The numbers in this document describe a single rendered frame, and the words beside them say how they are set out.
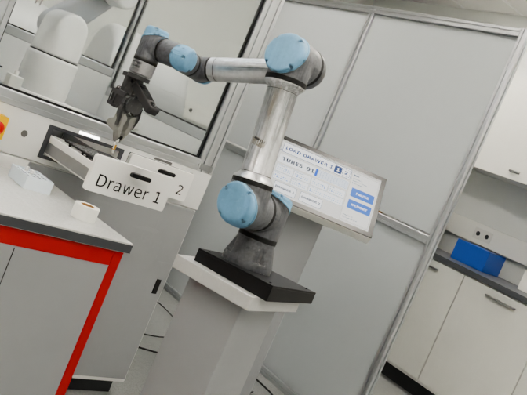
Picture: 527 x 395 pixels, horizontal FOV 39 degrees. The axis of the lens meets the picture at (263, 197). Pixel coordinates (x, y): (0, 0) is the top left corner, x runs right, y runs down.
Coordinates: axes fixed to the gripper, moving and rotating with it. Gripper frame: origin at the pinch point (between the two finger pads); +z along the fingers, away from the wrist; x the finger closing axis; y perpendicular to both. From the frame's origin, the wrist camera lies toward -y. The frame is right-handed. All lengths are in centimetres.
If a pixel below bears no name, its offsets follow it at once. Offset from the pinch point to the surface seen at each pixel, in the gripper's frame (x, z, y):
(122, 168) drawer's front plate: 3.8, 7.3, -9.2
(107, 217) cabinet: -28.4, 29.8, 16.7
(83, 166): 9.1, 11.3, 0.6
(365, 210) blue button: -103, -7, -40
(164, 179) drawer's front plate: -11.0, 6.5, -13.4
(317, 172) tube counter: -95, -13, -18
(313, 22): -212, -93, 84
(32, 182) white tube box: 22.4, 19.8, 3.7
